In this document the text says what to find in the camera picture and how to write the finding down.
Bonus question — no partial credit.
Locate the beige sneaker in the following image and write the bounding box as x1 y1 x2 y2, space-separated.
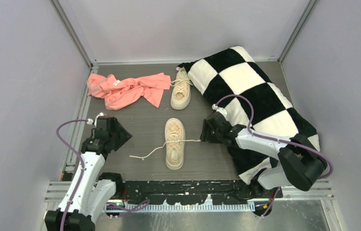
130 118 201 170
170 67 193 110

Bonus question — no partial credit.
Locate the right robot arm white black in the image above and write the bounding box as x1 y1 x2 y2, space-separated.
201 111 328 198

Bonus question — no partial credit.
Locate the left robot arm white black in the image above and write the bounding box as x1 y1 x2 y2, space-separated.
44 113 132 231

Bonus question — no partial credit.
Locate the pink cloth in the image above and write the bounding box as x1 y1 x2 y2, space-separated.
87 73 171 111

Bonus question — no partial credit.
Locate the black white checkered pillow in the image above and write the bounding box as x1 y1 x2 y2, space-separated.
177 46 321 186

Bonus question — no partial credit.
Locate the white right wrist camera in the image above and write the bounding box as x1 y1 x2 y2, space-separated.
212 104 227 118

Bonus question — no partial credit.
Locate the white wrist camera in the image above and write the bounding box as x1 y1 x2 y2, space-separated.
86 112 106 127
212 104 227 118

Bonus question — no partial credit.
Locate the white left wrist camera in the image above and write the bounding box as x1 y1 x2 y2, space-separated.
86 112 106 127

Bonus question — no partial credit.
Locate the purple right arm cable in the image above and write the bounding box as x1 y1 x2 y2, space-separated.
215 94 334 218

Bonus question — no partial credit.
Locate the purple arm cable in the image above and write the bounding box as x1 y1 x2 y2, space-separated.
56 118 151 231
215 94 334 218

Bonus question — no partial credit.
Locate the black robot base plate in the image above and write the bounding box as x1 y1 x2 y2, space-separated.
111 180 283 205

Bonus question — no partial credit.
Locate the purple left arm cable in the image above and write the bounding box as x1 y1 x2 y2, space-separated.
56 118 151 231

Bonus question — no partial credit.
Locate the aluminium front rail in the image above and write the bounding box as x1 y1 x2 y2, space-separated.
44 179 335 214

